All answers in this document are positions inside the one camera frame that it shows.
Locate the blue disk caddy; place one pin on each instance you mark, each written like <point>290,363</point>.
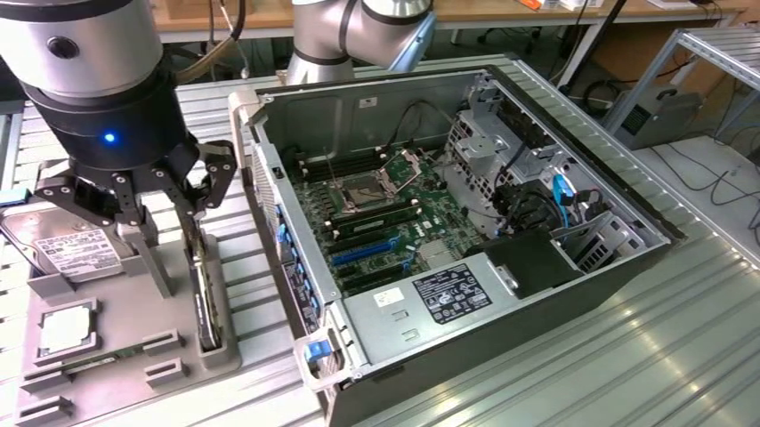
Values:
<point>15,198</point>

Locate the grey parts rack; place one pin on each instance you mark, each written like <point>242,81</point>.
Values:
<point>136,320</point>

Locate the orange box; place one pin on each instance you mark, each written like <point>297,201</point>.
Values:
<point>529,4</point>

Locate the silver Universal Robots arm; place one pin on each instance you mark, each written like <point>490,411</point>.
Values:
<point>88,44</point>

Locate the black plastic shroud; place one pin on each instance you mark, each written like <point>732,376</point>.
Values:
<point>534,262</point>

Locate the CPU socket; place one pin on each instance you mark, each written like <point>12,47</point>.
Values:
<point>363,194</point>

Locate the green motherboard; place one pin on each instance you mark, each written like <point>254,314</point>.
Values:
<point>433,209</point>

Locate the green RAM stick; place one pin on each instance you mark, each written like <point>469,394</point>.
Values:
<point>100,359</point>
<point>374,225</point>

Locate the silver hard disk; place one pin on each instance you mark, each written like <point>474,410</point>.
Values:
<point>65,253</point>

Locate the aluminium slat frame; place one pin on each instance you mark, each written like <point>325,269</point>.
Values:
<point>731,49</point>

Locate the silver chipset heatsink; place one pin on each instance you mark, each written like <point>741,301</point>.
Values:
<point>437,255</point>

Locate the metal socket cover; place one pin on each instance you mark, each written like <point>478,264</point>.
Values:
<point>403,171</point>

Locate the blue expansion slot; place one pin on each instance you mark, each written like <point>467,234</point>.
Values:
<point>365,253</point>

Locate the blue case latch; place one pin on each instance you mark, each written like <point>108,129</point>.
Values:
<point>314,350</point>

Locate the silver CPU chip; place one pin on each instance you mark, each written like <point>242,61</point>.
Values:
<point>67,330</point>

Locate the black office chair base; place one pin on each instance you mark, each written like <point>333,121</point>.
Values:
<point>493,33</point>

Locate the metal drive cage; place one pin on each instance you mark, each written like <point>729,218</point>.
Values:
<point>481,151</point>

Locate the white box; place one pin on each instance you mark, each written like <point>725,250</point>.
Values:
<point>566,4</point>

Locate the grey power supply unit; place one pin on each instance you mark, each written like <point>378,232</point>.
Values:
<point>386,329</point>

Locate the black stand pole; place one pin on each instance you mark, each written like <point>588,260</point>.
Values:
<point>596,40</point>

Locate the socket locking lever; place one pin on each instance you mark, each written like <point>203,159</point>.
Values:
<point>334,178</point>

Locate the black expansion slot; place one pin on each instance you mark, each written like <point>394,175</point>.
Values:
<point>379,279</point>
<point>374,270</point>
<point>359,244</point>

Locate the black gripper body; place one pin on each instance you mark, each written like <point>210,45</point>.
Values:
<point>119,129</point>

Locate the wooden desk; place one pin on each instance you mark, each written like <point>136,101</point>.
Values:
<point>505,15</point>

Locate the open black PC case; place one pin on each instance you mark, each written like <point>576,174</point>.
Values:
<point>534,320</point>

